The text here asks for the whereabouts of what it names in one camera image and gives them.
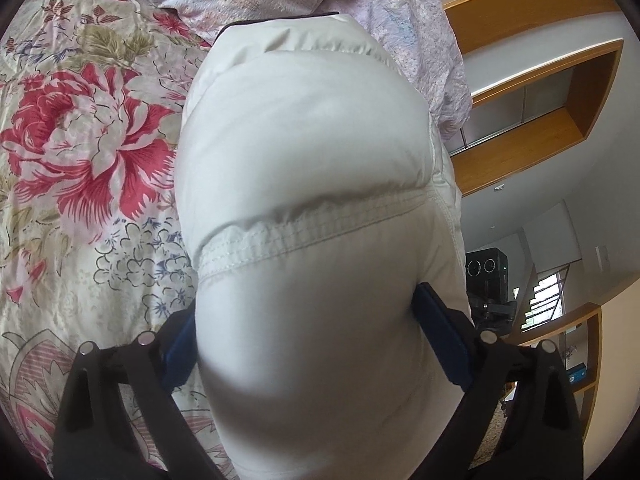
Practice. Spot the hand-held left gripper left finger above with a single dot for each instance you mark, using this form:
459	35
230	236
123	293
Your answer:
179	352

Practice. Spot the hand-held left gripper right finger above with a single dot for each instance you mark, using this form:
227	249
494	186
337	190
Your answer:
445	341

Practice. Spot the white puffer jacket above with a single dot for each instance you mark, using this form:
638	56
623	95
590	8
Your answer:
310	200

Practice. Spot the black tripod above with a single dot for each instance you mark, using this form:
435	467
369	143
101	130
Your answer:
495	312

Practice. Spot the beige shaggy rug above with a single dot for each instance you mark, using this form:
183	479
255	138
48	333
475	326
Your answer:
492	425

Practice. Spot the blue box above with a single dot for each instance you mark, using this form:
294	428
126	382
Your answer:
576	375

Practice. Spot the wooden shelf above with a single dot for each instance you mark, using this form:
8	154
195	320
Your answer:
587	355

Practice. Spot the floral bed blanket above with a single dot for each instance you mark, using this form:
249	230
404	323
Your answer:
85	160

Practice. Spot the pale purple duvet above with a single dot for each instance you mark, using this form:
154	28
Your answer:
390	5

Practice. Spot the black camera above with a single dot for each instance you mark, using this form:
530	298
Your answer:
486	267

